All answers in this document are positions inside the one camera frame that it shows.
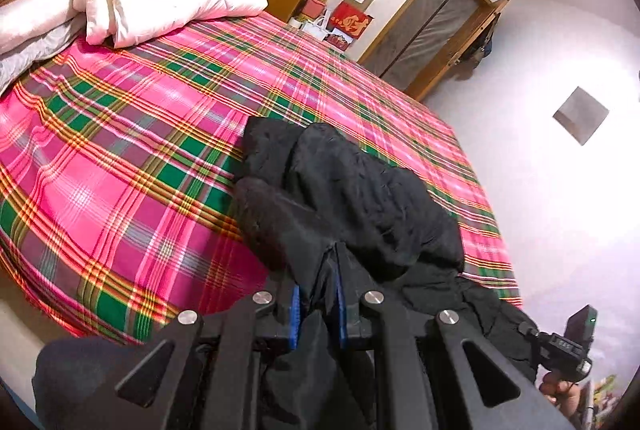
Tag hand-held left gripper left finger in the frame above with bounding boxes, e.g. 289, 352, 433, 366
115, 280, 301, 430

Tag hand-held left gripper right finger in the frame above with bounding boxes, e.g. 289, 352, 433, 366
330, 245, 576, 430

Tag black puffer jacket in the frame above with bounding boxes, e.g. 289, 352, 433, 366
232, 117, 541, 430

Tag hanging clothes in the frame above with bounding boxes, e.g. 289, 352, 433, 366
460, 30, 493, 78

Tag person's right hand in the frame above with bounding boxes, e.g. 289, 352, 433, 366
539, 372, 596, 430

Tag pink plaid bed sheet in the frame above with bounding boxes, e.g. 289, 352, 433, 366
0, 10, 523, 346

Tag white carrier bag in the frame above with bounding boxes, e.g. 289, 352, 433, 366
300, 8, 331, 41

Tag large red gift box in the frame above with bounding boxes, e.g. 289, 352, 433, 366
331, 1, 373, 36

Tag grey door curtain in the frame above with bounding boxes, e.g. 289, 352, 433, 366
382, 0, 476, 88

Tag wooden door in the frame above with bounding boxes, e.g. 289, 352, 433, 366
357, 0, 511, 101

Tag grey patterned blanket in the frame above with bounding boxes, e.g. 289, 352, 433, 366
0, 18, 86, 91

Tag pale pink pillow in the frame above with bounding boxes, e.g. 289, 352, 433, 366
0, 0, 88, 56

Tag grey wall panel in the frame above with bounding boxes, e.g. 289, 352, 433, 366
552, 86, 610, 145

